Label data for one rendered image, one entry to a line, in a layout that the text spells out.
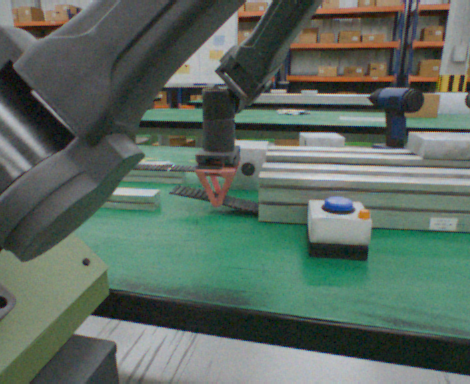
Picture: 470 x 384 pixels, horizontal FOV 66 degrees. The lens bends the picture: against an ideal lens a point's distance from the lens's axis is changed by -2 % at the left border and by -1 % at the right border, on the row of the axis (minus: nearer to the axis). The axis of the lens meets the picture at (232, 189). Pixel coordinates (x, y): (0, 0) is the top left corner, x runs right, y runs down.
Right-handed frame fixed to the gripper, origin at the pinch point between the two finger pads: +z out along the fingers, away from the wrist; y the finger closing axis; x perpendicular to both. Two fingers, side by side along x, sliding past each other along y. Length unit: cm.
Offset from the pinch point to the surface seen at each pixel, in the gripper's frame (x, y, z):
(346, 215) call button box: -20.6, -15.5, -3.7
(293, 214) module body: -13.7, -5.0, 0.6
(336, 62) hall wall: -141, 1041, -64
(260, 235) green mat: -8.6, -10.4, 2.5
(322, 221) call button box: -17.2, -17.0, -3.2
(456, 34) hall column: -252, 551, -85
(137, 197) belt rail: 15.3, -2.0, 0.2
